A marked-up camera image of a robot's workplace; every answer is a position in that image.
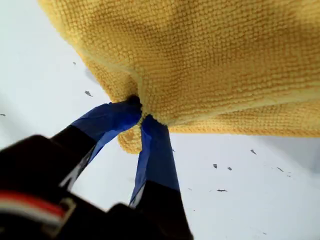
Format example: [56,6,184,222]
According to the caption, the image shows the yellow microfibre towel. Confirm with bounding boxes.
[37,0,320,155]

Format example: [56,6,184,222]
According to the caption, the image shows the red white servo wire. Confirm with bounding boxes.
[0,190,66,227]

